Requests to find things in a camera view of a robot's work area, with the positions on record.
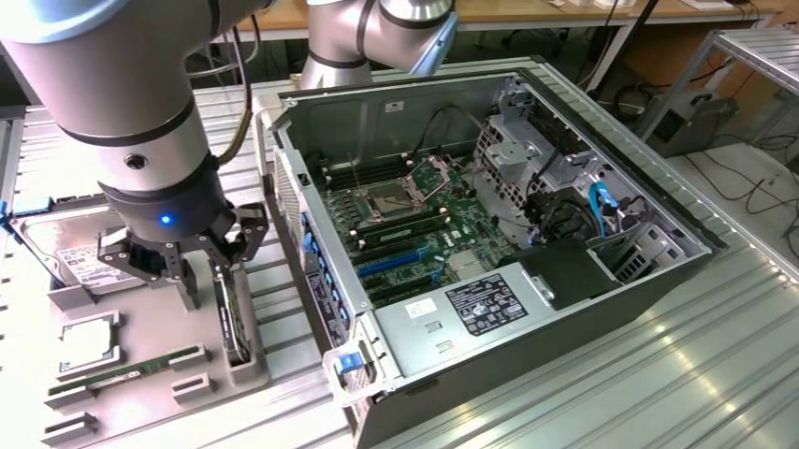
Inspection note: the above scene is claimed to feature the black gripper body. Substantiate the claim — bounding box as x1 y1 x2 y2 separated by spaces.
98 153 237 249

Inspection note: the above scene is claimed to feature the green GPU card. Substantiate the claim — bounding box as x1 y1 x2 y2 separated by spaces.
209 261 257 367

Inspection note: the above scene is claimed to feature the grey parts rack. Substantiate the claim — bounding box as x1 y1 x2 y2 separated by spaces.
35 194 276 448

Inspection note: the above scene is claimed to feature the silver hard disk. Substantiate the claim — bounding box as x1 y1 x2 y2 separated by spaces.
15 212 148 297

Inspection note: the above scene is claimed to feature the thin metal locking lever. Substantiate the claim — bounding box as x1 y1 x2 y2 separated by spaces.
349 153 366 196

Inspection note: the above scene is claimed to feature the black long expansion slot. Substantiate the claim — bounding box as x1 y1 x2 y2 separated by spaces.
352 239 417 259
362 272 438 292

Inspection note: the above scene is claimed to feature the blue plastic clip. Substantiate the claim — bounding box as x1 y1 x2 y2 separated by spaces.
9 195 51 217

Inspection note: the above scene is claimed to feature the black RAM slot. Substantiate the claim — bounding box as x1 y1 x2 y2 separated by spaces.
326 166 410 191
321 156 406 181
352 208 450 235

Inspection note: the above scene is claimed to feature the silver CPU chip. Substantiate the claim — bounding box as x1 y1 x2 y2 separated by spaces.
58 321 124 373

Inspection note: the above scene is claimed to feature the CPU socket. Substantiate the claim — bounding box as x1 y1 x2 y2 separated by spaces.
364 180 417 221

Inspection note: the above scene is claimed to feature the blue long expansion slot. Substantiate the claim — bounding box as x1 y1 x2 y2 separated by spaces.
356 249 426 278

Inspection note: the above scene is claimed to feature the installed green RAM stick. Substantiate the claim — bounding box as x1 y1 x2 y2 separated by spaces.
360 218 452 249

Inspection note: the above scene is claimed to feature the loose green RAM stick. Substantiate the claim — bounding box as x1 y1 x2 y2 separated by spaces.
47 346 206 395

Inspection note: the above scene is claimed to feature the metal socket cover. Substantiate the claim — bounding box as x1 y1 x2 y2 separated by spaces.
401 155 454 188

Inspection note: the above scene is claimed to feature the green motherboard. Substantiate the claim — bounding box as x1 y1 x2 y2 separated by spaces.
314 152 525 305

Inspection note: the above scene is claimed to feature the small silver chipset heatsink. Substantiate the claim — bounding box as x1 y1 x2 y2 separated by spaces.
442 254 494 282

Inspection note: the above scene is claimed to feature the grey power supply unit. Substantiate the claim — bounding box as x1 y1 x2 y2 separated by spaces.
372 261 556 381

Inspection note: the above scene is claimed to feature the metal disk bay cage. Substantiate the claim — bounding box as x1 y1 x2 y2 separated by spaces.
472 111 604 239

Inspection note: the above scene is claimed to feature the black plastic shroud box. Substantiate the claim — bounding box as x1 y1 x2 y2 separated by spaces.
516 237 620 312

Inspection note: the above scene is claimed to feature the wooden desk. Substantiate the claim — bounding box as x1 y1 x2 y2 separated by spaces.
236 0 781 43

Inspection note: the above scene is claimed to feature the open black PC case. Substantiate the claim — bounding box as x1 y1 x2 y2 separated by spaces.
252 54 729 449

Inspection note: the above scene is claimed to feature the grey black floor box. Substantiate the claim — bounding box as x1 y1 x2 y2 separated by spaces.
648 91 738 159

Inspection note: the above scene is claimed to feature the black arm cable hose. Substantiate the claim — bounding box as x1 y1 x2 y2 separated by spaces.
210 11 262 167

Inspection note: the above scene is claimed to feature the long black looped wire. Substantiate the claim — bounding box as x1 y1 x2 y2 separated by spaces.
418 105 482 155

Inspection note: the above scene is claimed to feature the black wire bundle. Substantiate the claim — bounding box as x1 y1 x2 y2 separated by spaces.
522 186 594 245

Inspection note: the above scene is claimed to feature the blue flat data wire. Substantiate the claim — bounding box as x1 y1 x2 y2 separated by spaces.
585 181 618 242

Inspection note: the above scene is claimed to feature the coiled black floor cable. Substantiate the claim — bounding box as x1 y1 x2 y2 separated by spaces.
613 82 653 116

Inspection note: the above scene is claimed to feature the aluminium frame table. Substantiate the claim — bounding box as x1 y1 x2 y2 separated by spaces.
670 28 799 146

